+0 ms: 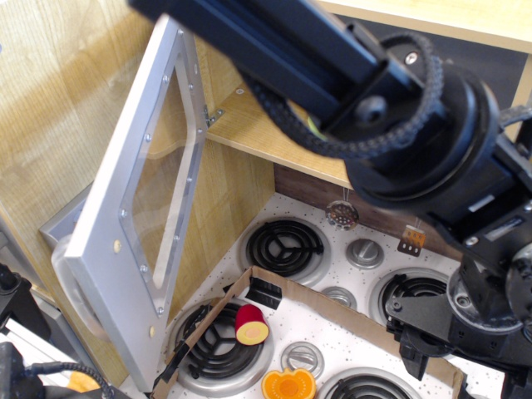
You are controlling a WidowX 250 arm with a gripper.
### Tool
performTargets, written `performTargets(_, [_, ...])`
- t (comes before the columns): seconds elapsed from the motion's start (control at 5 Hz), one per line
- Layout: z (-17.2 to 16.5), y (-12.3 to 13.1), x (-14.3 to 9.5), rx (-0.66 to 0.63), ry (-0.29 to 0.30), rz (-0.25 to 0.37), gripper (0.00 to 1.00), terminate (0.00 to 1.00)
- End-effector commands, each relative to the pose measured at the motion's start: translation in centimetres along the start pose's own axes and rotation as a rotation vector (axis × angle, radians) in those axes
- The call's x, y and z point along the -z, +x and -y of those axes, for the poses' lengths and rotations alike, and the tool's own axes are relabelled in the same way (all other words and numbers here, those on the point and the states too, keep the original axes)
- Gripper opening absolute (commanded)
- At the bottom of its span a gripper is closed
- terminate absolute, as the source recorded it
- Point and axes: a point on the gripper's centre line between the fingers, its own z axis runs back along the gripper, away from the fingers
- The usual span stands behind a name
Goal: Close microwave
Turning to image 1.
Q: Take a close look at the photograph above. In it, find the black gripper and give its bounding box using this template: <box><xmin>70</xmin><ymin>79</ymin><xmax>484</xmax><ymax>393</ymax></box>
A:
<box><xmin>386</xmin><ymin>257</ymin><xmax>531</xmax><ymax>398</ymax></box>

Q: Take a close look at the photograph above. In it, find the silver toy microwave door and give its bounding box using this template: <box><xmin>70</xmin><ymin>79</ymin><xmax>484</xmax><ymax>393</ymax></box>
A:
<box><xmin>52</xmin><ymin>15</ymin><xmax>209</xmax><ymax>392</ymax></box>

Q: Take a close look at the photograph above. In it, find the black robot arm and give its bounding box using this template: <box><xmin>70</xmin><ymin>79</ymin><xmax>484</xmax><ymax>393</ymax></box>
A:
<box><xmin>132</xmin><ymin>1</ymin><xmax>531</xmax><ymax>398</ymax></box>

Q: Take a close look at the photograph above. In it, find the front right stove burner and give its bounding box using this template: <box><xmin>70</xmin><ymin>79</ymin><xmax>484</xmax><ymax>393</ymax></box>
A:
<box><xmin>317</xmin><ymin>367</ymin><xmax>421</xmax><ymax>399</ymax></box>

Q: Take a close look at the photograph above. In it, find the stove burner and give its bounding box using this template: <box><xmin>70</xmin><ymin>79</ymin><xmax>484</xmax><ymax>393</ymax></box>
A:
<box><xmin>239</xmin><ymin>218</ymin><xmax>332</xmax><ymax>286</ymax></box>
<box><xmin>177</xmin><ymin>299</ymin><xmax>274</xmax><ymax>398</ymax></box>
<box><xmin>367</xmin><ymin>268</ymin><xmax>450</xmax><ymax>326</ymax></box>
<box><xmin>317</xmin><ymin>367</ymin><xmax>421</xmax><ymax>399</ymax></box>

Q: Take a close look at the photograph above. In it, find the back right stove burner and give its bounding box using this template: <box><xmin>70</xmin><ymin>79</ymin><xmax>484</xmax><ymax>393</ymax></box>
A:
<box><xmin>367</xmin><ymin>268</ymin><xmax>450</xmax><ymax>326</ymax></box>

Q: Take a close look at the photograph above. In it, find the silver middle stove knob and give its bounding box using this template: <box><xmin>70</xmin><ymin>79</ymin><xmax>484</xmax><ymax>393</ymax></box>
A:
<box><xmin>322</xmin><ymin>286</ymin><xmax>357</xmax><ymax>310</ymax></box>

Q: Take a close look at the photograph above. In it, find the silver stove knob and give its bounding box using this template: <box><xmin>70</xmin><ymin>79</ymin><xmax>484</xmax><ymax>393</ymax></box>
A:
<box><xmin>280</xmin><ymin>342</ymin><xmax>325</xmax><ymax>379</ymax></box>
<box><xmin>322</xmin><ymin>286</ymin><xmax>357</xmax><ymax>310</ymax></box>
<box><xmin>346</xmin><ymin>239</ymin><xmax>384</xmax><ymax>269</ymax></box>

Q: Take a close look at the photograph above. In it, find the silver back stove knob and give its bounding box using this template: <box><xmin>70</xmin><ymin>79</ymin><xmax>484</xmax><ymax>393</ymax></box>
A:
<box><xmin>346</xmin><ymin>239</ymin><xmax>384</xmax><ymax>269</ymax></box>

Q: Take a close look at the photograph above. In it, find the hanging toy spatula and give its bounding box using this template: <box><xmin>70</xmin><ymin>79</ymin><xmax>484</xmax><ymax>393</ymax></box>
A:
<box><xmin>397</xmin><ymin>218</ymin><xmax>426</xmax><ymax>257</ymax></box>

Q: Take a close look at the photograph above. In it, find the silver front stove knob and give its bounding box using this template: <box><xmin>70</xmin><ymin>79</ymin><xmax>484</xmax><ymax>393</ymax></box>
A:
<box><xmin>280</xmin><ymin>342</ymin><xmax>325</xmax><ymax>379</ymax></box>

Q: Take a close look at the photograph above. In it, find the orange toy pumpkin half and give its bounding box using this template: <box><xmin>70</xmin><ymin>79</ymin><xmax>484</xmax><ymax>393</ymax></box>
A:
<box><xmin>261</xmin><ymin>368</ymin><xmax>317</xmax><ymax>399</ymax></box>

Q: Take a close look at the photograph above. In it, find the hanging silver toy strainer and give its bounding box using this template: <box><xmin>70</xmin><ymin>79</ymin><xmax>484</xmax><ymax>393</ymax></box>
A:
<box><xmin>325</xmin><ymin>188</ymin><xmax>359</xmax><ymax>231</ymax></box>

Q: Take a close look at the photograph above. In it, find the brown cardboard barrier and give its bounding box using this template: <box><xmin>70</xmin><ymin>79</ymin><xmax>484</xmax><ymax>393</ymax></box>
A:
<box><xmin>165</xmin><ymin>267</ymin><xmax>466</xmax><ymax>398</ymax></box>

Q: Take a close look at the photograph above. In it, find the back left stove burner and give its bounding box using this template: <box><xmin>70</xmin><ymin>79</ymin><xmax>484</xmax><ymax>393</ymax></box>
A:
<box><xmin>239</xmin><ymin>218</ymin><xmax>332</xmax><ymax>286</ymax></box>

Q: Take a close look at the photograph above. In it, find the red yellow toy fruit piece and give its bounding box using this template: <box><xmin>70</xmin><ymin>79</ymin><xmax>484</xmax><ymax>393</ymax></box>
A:
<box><xmin>234</xmin><ymin>304</ymin><xmax>270</xmax><ymax>346</ymax></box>

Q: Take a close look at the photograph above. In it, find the front left stove burner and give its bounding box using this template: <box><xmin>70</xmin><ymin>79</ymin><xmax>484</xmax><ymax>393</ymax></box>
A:
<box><xmin>177</xmin><ymin>299</ymin><xmax>274</xmax><ymax>398</ymax></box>

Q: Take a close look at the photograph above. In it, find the orange toy food piece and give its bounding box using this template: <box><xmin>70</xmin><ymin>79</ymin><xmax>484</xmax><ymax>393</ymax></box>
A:
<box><xmin>66</xmin><ymin>372</ymin><xmax>101</xmax><ymax>393</ymax></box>

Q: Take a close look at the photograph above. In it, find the black equipment on left edge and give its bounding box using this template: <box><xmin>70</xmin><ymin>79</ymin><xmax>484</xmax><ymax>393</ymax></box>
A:
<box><xmin>1</xmin><ymin>264</ymin><xmax>51</xmax><ymax>341</ymax></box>

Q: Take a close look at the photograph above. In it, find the black braided cable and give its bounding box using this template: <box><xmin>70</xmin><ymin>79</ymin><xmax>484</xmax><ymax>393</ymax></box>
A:
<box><xmin>24</xmin><ymin>361</ymin><xmax>121</xmax><ymax>399</ymax></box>

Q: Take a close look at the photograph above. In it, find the grey wall phone holder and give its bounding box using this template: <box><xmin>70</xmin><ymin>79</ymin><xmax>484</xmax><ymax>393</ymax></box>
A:
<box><xmin>39</xmin><ymin>184</ymin><xmax>92</xmax><ymax>251</ymax></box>

